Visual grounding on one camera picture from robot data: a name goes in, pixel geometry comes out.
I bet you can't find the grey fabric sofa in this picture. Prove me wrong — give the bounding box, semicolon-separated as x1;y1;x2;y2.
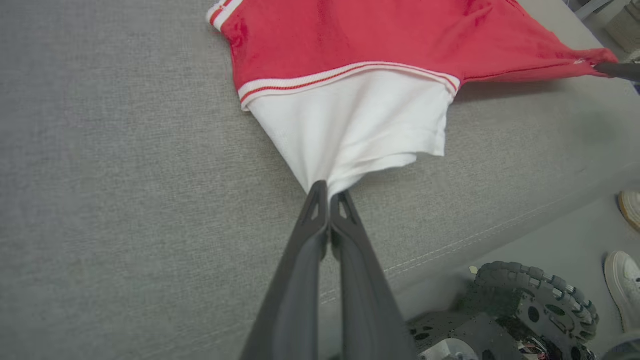
0;0;640;360

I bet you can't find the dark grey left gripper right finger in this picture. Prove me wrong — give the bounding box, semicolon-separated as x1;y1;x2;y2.
330;190;419;360

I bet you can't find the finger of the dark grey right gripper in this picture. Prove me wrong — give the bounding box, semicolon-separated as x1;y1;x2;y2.
594;61;640;82

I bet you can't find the red and white basketball jersey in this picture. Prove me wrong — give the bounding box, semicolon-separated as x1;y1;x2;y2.
206;0;621;198

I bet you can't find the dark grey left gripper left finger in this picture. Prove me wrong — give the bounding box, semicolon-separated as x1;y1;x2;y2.
241;180;330;360

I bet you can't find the black omni wheel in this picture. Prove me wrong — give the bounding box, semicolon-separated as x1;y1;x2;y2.
472;261;600;351

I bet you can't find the beige woven basket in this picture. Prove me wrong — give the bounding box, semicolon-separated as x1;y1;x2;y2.
605;2;640;53

